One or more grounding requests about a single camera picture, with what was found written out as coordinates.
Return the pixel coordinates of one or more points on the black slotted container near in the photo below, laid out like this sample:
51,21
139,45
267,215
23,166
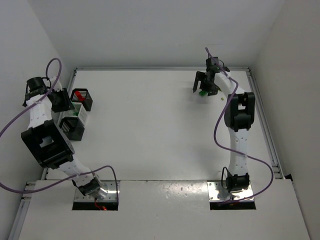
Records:
73,128

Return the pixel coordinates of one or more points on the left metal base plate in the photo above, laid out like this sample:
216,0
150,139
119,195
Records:
107,193

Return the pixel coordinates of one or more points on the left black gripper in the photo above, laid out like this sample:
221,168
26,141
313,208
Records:
61,100

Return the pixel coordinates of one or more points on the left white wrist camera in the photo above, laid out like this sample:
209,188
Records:
55,81

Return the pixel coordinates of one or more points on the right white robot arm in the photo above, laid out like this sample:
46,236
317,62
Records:
238,117

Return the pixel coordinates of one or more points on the black slotted container far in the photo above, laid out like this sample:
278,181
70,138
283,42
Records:
82,95

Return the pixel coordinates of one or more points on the dark green lego plate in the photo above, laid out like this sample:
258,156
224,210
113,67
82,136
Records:
203,93

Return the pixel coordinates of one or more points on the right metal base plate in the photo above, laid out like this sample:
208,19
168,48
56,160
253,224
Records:
218,194

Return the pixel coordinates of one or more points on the metal base plate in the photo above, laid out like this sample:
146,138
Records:
107,193
218,194

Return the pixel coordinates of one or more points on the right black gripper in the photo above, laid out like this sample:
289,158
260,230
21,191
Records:
204,81

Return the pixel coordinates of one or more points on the white slotted container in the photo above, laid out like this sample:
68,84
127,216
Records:
79,108

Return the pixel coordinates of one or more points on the black slotted container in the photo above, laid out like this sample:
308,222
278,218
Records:
82,95
73,128

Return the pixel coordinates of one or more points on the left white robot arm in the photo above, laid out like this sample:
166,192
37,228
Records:
47,142

